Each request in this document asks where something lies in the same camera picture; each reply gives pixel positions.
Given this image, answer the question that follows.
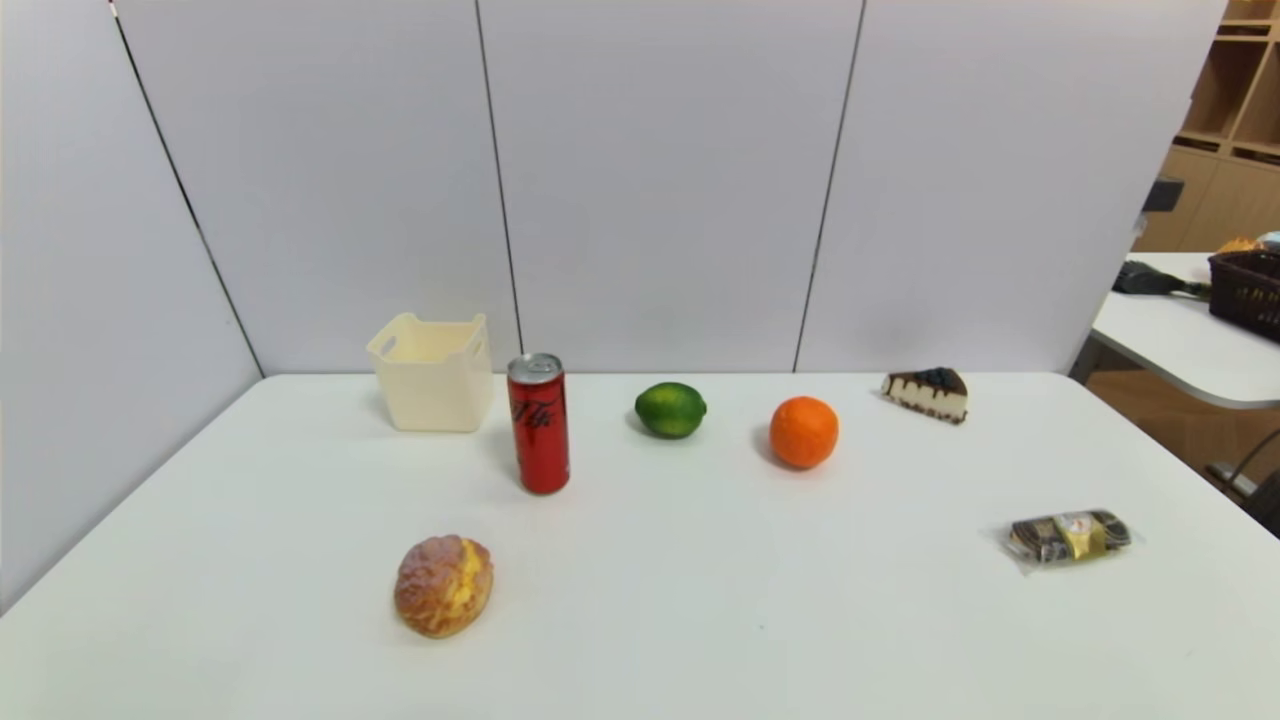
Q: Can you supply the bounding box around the green lime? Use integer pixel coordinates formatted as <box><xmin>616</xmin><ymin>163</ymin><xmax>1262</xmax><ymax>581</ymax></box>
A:
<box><xmin>634</xmin><ymin>381</ymin><xmax>709</xmax><ymax>440</ymax></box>

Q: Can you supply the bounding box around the white plastic box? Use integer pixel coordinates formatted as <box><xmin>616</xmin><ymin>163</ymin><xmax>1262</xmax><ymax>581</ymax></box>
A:
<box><xmin>366</xmin><ymin>312</ymin><xmax>495</xmax><ymax>433</ymax></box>

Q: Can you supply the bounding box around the orange fruit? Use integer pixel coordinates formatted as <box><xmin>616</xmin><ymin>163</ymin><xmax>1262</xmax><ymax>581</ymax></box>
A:
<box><xmin>769</xmin><ymin>395</ymin><xmax>841</xmax><ymax>471</ymax></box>

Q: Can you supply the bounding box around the white side table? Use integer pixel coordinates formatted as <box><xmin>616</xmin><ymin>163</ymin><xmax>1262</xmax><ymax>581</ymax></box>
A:
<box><xmin>1070</xmin><ymin>250</ymin><xmax>1280</xmax><ymax>411</ymax></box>

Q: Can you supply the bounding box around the golden cream puff bread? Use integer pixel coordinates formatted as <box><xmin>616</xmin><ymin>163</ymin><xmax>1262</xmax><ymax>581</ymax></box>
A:
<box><xmin>392</xmin><ymin>534</ymin><xmax>495</xmax><ymax>640</ymax></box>

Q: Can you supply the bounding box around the red cola can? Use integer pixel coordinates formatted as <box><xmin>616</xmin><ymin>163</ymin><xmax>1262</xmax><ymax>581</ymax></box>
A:
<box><xmin>506</xmin><ymin>352</ymin><xmax>571</xmax><ymax>496</ymax></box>

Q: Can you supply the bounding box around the chocolate cheesecake slice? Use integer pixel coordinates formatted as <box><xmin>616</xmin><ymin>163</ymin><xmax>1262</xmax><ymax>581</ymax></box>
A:
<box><xmin>881</xmin><ymin>366</ymin><xmax>970</xmax><ymax>426</ymax></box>

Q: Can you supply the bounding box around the wooden shelf unit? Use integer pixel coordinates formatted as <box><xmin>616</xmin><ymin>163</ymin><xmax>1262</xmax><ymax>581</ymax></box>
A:
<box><xmin>1132</xmin><ymin>0</ymin><xmax>1280</xmax><ymax>253</ymax></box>

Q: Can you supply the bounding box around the wrapped chocolate snack pack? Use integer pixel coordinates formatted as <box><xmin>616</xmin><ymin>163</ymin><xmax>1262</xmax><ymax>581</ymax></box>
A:
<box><xmin>1004</xmin><ymin>508</ymin><xmax>1141</xmax><ymax>574</ymax></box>

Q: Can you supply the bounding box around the dark woven basket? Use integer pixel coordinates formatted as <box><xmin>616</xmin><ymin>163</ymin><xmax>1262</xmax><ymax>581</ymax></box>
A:
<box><xmin>1207</xmin><ymin>250</ymin><xmax>1280</xmax><ymax>343</ymax></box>

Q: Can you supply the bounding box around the black brush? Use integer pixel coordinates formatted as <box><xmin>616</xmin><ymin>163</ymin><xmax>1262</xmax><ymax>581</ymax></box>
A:
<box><xmin>1112</xmin><ymin>260</ymin><xmax>1213</xmax><ymax>301</ymax></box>

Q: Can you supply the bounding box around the black chair base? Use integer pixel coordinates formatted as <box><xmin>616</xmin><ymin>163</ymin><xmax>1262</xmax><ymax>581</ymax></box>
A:
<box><xmin>1205</xmin><ymin>430</ymin><xmax>1280</xmax><ymax>536</ymax></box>

